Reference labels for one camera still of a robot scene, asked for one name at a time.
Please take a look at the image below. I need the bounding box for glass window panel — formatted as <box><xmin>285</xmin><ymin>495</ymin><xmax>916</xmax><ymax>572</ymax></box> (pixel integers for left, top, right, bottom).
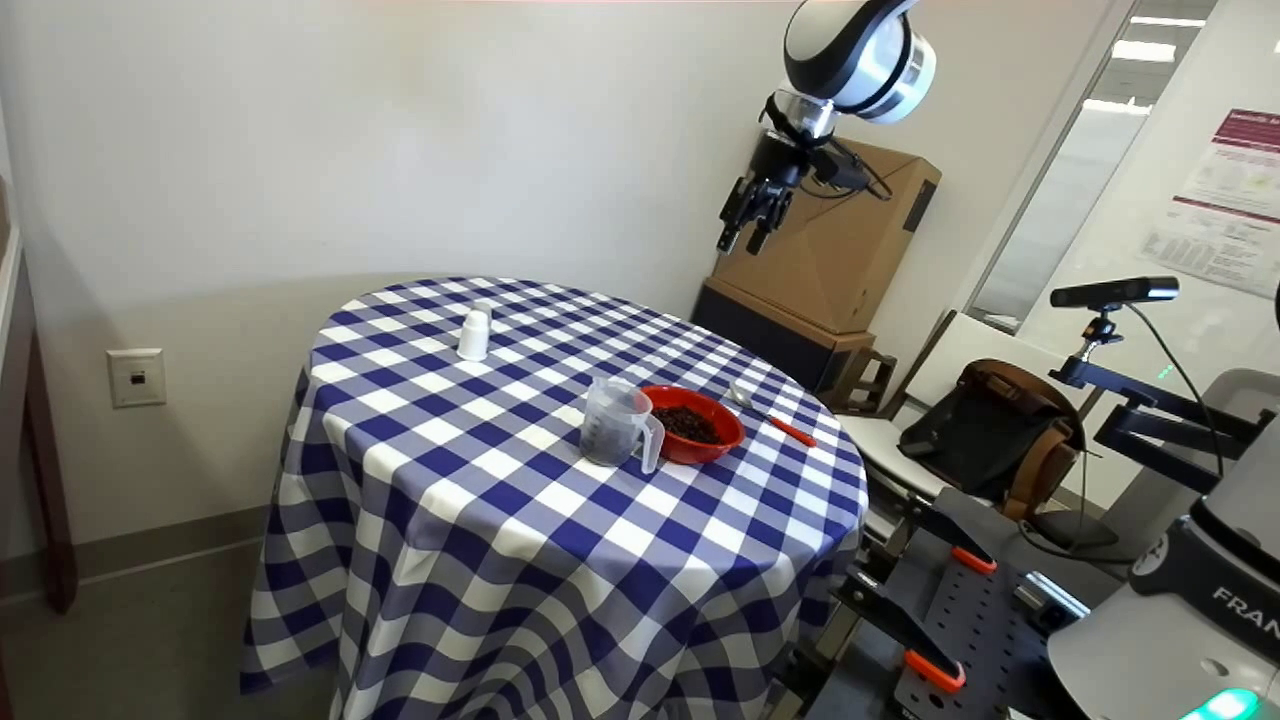
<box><xmin>963</xmin><ymin>0</ymin><xmax>1222</xmax><ymax>340</ymax></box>

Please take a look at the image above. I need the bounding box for black stereo camera bar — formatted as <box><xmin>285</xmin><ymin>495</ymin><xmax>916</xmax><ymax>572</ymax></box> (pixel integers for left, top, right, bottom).
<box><xmin>1044</xmin><ymin>271</ymin><xmax>1185</xmax><ymax>316</ymax></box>

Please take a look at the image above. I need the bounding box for dark beans pile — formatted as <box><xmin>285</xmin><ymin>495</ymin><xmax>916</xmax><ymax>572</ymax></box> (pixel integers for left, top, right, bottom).
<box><xmin>662</xmin><ymin>405</ymin><xmax>725</xmax><ymax>445</ymax></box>

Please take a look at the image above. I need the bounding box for grey Franka robot base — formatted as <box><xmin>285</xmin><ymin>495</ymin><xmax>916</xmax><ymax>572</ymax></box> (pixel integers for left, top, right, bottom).
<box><xmin>1044</xmin><ymin>276</ymin><xmax>1280</xmax><ymax>720</ymax></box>

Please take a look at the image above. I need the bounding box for small white shaker bottle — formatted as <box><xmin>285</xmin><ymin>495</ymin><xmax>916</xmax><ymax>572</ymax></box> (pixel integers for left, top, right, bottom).
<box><xmin>457</xmin><ymin>301</ymin><xmax>500</xmax><ymax>366</ymax></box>

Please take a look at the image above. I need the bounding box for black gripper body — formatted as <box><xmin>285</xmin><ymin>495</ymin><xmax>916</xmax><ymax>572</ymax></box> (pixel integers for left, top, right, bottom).
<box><xmin>736</xmin><ymin>128</ymin><xmax>819</xmax><ymax>203</ymax></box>

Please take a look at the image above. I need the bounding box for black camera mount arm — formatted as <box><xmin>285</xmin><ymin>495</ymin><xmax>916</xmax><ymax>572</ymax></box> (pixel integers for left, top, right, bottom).
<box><xmin>1051</xmin><ymin>309</ymin><xmax>1273</xmax><ymax>463</ymax></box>

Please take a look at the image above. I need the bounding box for dark wooden door frame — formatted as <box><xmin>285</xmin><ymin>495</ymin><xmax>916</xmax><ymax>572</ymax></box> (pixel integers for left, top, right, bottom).
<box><xmin>0</xmin><ymin>173</ymin><xmax>81</xmax><ymax>618</ymax></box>

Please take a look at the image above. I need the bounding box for white maroon wall poster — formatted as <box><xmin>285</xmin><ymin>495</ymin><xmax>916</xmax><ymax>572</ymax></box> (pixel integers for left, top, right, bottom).
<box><xmin>1141</xmin><ymin>105</ymin><xmax>1280</xmax><ymax>291</ymax></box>

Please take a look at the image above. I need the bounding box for clear plastic handled jar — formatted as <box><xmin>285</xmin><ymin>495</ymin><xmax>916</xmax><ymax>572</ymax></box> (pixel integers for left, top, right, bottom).
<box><xmin>580</xmin><ymin>377</ymin><xmax>669</xmax><ymax>478</ymax></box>

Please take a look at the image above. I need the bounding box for blue white checkered tablecloth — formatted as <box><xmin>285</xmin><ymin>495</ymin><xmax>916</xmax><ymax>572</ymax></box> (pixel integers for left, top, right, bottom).
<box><xmin>236</xmin><ymin>271</ymin><xmax>871</xmax><ymax>720</ymax></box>

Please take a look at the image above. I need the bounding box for red-handled metal spoon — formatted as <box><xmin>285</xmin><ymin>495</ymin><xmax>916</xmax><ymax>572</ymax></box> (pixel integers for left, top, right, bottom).
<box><xmin>727</xmin><ymin>379</ymin><xmax>819</xmax><ymax>453</ymax></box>

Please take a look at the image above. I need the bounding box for black perforated mounting board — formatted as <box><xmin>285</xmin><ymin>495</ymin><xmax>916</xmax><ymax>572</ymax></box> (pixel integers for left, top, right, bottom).
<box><xmin>795</xmin><ymin>520</ymin><xmax>1088</xmax><ymax>720</ymax></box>

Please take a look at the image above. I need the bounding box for white wall outlet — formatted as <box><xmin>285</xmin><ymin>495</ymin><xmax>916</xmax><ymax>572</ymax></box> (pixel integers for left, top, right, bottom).
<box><xmin>103</xmin><ymin>343</ymin><xmax>172</xmax><ymax>413</ymax></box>

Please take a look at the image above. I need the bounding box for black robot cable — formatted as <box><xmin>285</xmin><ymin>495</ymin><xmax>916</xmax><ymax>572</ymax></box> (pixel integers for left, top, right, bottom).
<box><xmin>823</xmin><ymin>128</ymin><xmax>901</xmax><ymax>206</ymax></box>

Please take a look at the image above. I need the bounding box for black chair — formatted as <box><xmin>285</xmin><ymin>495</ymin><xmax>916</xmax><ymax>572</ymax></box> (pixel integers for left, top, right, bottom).
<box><xmin>895</xmin><ymin>357</ymin><xmax>1088</xmax><ymax>525</ymax></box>

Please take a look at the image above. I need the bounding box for brown cardboard box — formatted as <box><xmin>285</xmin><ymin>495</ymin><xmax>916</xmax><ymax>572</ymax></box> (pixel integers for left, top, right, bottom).
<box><xmin>704</xmin><ymin>128</ymin><xmax>946</xmax><ymax>357</ymax></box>

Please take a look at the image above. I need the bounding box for black orange bar clamp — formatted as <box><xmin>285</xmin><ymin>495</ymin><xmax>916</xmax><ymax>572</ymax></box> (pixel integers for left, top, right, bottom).
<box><xmin>849</xmin><ymin>569</ymin><xmax>972</xmax><ymax>700</ymax></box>
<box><xmin>916</xmin><ymin>498</ymin><xmax>1006</xmax><ymax>578</ymax></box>

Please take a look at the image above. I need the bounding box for red bowl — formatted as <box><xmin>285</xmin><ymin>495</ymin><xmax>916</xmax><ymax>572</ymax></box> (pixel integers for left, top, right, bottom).
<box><xmin>638</xmin><ymin>379</ymin><xmax>747</xmax><ymax>469</ymax></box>

